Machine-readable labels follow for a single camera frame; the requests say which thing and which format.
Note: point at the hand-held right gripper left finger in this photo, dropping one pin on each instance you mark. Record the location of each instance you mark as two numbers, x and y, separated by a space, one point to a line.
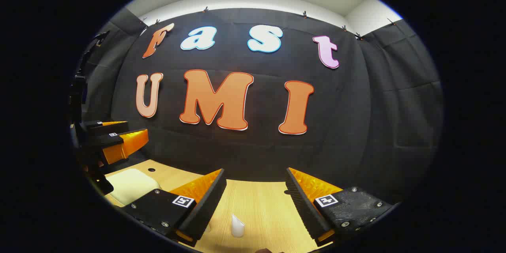
209 201

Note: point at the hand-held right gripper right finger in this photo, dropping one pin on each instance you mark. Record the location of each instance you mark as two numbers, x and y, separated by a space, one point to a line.
302 201

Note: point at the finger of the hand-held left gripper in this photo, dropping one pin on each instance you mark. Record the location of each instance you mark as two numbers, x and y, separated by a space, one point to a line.
106 127
112 142

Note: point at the white squeeze tube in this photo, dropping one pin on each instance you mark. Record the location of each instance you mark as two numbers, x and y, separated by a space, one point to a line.
237 226

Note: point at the pale yellow suitcase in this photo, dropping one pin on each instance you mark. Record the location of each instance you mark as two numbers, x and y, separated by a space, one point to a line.
130 185

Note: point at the black backdrop cloth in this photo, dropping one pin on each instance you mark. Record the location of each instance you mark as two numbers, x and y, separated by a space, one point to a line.
257 150

